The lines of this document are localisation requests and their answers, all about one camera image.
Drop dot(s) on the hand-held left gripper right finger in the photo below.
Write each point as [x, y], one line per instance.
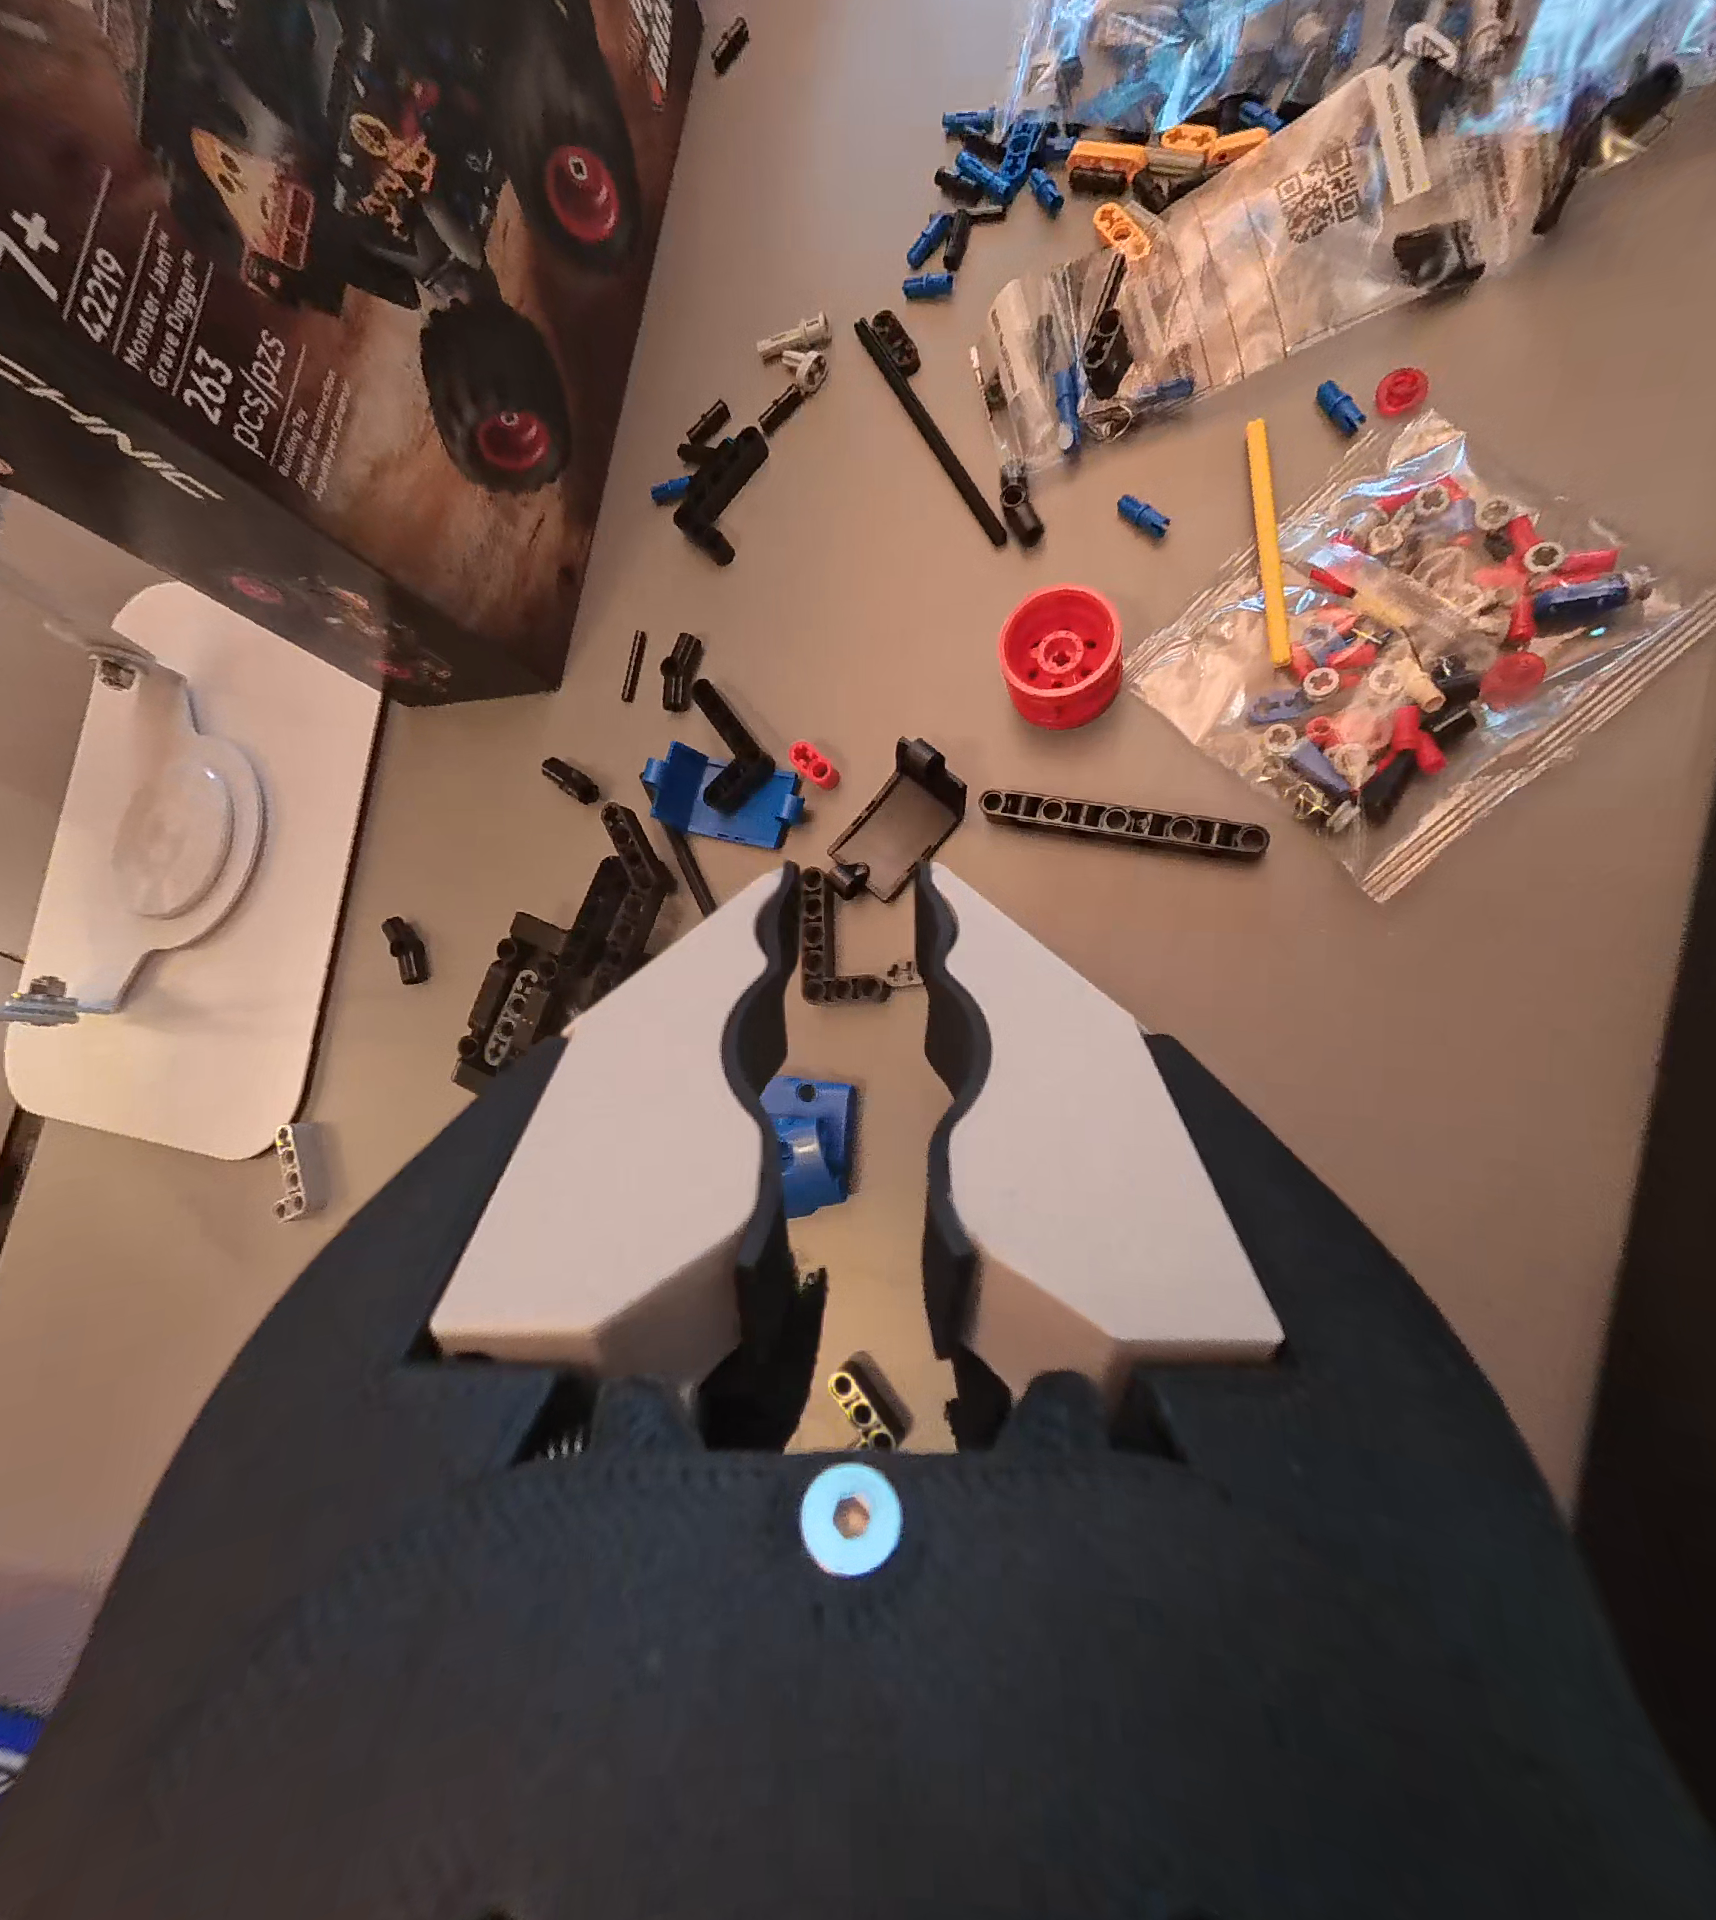
[1096, 1198]

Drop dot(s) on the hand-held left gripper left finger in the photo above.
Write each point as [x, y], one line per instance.
[618, 1183]

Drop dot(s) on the black beam chassis assembly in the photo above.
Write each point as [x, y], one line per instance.
[574, 943]

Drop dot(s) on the red wheel hub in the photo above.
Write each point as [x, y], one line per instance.
[1062, 660]

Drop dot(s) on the large clear bag of pins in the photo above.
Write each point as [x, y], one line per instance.
[1277, 181]

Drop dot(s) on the grey desk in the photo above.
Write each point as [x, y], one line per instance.
[1247, 1050]

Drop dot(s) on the blue curved shell panel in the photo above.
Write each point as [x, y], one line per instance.
[812, 1153]

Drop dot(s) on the dark thin liftarm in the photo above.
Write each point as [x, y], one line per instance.
[906, 972]

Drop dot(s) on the light grey short beam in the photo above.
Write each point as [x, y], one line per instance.
[304, 1172]

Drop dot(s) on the black pin connector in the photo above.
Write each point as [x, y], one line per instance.
[569, 775]
[680, 671]
[406, 951]

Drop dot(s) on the dark long axle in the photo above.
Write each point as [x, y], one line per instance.
[695, 868]

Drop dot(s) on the long black beam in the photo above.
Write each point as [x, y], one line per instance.
[1122, 823]

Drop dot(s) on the blue flat panel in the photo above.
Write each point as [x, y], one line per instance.
[678, 787]

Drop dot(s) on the black curved mudguard panel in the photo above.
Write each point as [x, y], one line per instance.
[895, 823]

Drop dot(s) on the white stand base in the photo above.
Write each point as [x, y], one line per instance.
[289, 900]

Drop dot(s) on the black bent beam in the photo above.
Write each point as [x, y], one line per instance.
[731, 734]

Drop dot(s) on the small red connector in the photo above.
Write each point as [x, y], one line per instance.
[812, 761]

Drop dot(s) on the short black axle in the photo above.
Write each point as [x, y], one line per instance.
[635, 668]

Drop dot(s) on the small bag of red parts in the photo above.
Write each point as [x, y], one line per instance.
[1430, 645]

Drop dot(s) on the yellow axle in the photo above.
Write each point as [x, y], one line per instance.
[1265, 539]

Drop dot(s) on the black axle connector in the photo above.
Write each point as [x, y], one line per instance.
[1023, 510]

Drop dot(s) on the black pin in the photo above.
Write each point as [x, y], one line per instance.
[731, 43]
[780, 406]
[705, 424]

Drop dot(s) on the long black axle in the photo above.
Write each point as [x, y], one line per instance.
[931, 434]

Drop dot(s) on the white pin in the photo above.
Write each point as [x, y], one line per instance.
[792, 335]
[810, 368]

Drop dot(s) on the red round tile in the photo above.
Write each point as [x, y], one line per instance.
[1403, 389]

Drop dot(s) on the black thin liftarm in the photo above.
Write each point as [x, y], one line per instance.
[895, 341]

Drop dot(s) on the pile of small loose pins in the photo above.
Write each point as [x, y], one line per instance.
[928, 239]

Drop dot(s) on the printed toy set box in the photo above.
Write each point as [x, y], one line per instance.
[347, 224]

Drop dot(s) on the orange short beam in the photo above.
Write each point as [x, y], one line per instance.
[1231, 140]
[1105, 161]

